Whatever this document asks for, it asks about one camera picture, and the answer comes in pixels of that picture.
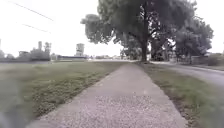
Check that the grey concrete path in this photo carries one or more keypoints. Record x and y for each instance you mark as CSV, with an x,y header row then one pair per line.
x,y
126,93

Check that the tall tower building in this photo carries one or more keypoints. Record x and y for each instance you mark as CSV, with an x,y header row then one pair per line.
x,y
80,50

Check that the broad leafy tree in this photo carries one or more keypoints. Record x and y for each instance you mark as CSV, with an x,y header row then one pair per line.
x,y
144,40

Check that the grass field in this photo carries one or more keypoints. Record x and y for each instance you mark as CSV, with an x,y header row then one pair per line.
x,y
50,83

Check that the group of distant buildings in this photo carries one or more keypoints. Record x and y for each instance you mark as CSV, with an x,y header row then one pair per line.
x,y
36,54

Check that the grass verge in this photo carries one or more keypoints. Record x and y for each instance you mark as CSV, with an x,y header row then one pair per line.
x,y
186,91

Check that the cluster of dark trees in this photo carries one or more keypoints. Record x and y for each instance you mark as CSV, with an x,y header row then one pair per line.
x,y
195,36

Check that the grey asphalt road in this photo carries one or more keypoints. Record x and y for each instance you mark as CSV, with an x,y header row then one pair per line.
x,y
208,76

